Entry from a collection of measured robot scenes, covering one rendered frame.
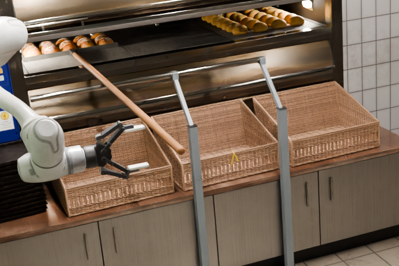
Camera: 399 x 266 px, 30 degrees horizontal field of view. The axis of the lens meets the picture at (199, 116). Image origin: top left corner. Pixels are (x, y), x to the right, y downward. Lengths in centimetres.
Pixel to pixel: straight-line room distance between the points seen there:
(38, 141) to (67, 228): 146
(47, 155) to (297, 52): 242
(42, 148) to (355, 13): 270
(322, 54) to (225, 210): 119
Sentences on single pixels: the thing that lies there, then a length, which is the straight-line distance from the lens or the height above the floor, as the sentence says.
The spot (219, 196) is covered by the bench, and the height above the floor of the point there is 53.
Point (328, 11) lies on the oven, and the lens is 451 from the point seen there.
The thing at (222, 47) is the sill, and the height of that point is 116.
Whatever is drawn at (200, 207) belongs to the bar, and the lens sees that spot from 376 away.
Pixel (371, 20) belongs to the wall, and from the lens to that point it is 463.
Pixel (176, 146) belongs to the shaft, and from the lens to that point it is 268.
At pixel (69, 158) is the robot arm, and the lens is 243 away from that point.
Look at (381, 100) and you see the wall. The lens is 479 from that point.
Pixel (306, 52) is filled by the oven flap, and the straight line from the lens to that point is 446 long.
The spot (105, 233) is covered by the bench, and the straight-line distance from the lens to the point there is 373.
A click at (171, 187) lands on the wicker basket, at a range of 379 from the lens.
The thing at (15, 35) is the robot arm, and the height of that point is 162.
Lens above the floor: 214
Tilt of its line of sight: 19 degrees down
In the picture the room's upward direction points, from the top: 5 degrees counter-clockwise
